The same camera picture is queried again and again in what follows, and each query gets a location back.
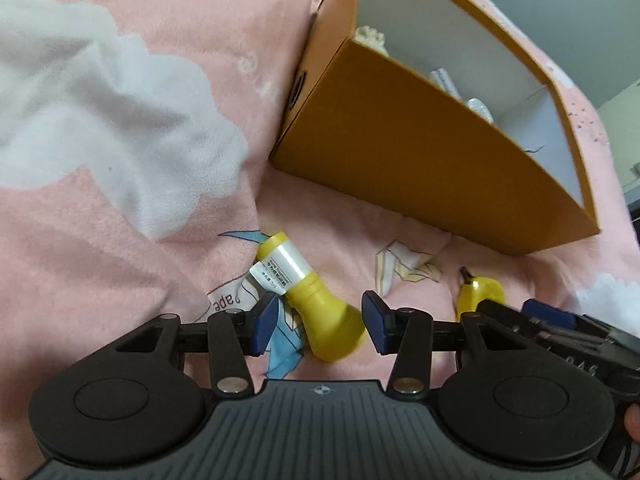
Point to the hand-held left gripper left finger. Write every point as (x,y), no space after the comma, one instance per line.
(265,323)

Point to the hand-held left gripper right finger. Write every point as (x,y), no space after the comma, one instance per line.
(375,326)

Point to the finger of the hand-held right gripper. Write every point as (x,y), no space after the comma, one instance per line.
(505,317)
(547,311)

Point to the small yellow toy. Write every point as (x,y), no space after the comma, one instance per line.
(482,290)

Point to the yellow bottle with white label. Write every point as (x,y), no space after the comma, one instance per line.
(325,320)

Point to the orange cardboard box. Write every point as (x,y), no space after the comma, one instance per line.
(400,150)

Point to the white printed carton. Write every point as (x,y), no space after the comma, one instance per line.
(446,82)

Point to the person's right hand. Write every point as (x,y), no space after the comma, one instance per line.
(633,420)

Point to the pink printed blanket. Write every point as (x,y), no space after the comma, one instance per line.
(150,270)

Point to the cream door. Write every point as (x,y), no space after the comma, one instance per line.
(624,130)

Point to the white tube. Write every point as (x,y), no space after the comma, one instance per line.
(481,110)

